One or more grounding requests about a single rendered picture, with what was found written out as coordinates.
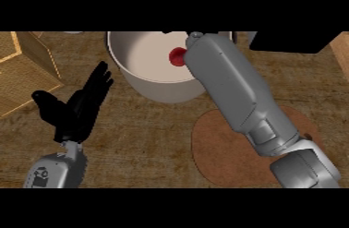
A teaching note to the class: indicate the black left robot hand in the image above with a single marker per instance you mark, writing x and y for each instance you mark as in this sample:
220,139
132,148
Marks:
77,111

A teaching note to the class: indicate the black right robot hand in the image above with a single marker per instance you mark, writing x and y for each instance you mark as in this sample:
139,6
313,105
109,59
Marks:
171,32

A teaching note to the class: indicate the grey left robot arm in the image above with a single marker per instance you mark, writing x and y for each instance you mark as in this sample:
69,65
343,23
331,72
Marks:
56,170

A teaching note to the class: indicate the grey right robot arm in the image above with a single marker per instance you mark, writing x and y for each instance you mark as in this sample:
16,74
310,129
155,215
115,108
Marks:
235,93

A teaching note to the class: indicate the red pear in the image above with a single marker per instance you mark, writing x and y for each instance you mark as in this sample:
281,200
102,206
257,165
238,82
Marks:
176,57

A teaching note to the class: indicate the pale grey pot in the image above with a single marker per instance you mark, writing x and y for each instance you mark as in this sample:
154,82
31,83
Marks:
149,84

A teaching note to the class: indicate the brown oval cutting board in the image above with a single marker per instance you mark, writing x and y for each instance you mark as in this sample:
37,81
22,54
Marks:
222,151

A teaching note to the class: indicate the wicker basket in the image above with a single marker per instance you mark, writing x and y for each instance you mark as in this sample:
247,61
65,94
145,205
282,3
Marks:
22,74

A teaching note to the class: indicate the black appliance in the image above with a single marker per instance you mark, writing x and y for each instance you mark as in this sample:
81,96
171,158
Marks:
290,41

